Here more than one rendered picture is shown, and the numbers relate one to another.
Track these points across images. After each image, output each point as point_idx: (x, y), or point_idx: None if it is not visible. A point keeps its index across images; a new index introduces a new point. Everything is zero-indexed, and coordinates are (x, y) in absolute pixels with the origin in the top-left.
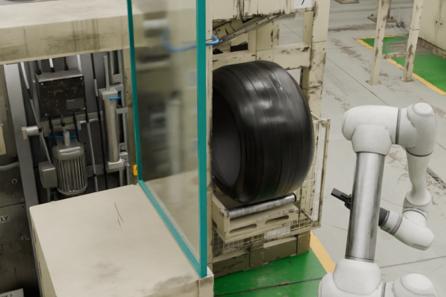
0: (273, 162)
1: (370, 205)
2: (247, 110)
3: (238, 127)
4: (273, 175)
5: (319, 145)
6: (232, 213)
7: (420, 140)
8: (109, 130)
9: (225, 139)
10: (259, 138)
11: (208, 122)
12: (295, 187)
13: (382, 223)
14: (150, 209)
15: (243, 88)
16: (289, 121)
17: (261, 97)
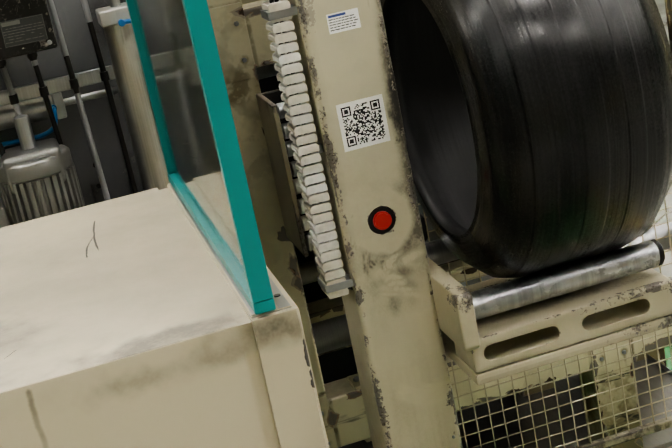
0: (556, 123)
1: None
2: None
3: (452, 48)
4: (566, 161)
5: None
6: (485, 301)
7: None
8: (134, 108)
9: (471, 146)
10: (505, 60)
11: (379, 55)
12: (642, 203)
13: None
14: (180, 220)
15: None
16: (585, 9)
17: None
